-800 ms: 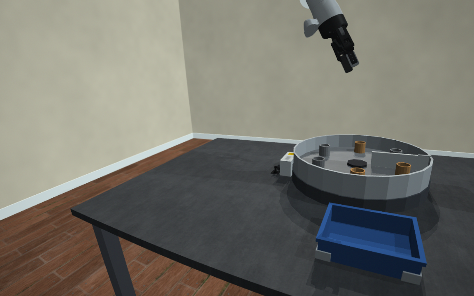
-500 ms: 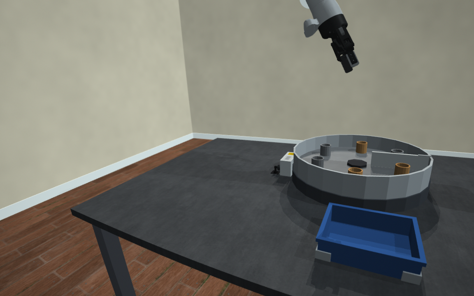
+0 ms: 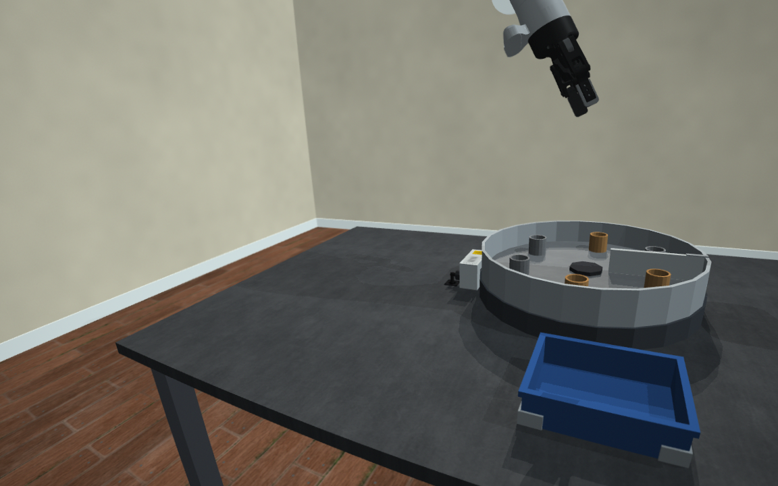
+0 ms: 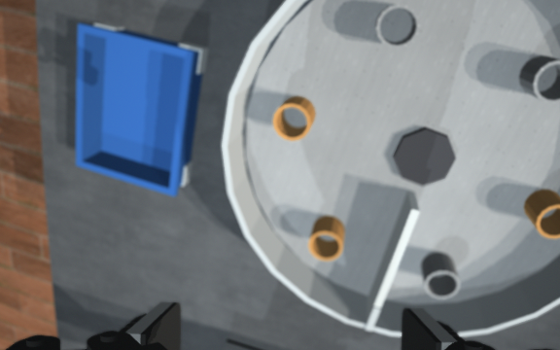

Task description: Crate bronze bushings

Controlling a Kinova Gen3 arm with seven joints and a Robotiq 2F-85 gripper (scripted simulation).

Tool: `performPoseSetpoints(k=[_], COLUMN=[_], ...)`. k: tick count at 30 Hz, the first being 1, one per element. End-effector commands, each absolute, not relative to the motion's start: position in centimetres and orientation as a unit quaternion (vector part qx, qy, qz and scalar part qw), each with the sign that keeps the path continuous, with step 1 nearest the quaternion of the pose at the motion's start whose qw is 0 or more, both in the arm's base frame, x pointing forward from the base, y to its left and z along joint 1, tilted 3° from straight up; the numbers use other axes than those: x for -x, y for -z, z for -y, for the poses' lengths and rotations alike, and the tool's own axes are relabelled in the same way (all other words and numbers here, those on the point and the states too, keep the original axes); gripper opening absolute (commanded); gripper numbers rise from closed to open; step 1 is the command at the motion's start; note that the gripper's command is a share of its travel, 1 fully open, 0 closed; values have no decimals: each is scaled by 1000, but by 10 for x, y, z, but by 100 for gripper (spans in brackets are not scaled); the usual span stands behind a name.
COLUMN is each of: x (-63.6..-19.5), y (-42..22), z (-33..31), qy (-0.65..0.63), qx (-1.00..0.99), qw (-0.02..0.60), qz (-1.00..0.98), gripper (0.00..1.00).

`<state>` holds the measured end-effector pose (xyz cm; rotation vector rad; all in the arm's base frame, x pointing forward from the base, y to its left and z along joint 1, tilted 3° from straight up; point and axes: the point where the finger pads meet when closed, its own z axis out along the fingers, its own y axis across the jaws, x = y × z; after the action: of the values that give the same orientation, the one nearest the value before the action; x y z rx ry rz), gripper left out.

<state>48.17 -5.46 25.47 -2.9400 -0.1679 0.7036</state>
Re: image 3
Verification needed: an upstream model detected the bronze bushing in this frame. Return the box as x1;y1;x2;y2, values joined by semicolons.
565;274;589;286
644;269;671;288
589;232;608;253

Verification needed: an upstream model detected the blue crate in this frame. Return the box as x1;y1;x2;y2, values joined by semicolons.
517;332;700;467

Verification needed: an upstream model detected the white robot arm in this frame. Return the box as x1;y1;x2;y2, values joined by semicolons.
503;0;570;57

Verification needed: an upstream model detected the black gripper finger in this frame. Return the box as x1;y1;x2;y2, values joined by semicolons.
550;65;588;117
552;36;599;107

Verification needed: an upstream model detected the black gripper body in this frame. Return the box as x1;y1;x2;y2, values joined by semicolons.
528;16;579;68

